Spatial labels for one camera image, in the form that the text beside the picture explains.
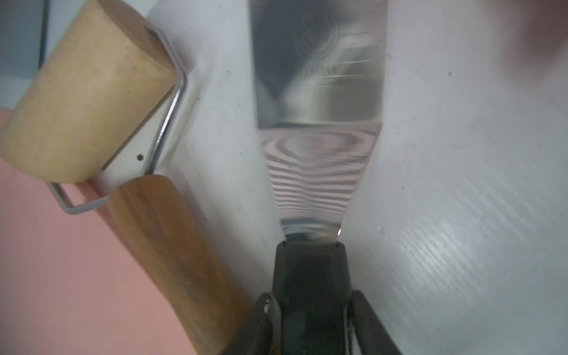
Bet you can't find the pink cutting board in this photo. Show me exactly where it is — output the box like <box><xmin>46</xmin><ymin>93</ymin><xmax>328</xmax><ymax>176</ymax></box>
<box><xmin>0</xmin><ymin>108</ymin><xmax>198</xmax><ymax>355</ymax></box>

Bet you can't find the metal rectangular dough scraper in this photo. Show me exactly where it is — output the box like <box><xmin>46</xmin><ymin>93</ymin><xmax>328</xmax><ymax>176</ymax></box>
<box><xmin>250</xmin><ymin>1</ymin><xmax>388</xmax><ymax>354</ymax></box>

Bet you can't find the wooden rolling pin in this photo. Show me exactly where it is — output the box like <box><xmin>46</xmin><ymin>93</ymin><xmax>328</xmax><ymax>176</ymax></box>
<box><xmin>1</xmin><ymin>1</ymin><xmax>250</xmax><ymax>354</ymax></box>

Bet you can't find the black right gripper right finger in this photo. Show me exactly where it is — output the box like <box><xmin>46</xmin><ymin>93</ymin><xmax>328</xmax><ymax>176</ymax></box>
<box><xmin>348</xmin><ymin>291</ymin><xmax>402</xmax><ymax>355</ymax></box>

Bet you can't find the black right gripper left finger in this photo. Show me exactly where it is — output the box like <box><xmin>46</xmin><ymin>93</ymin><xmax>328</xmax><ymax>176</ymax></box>
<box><xmin>221</xmin><ymin>292</ymin><xmax>281</xmax><ymax>355</ymax></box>

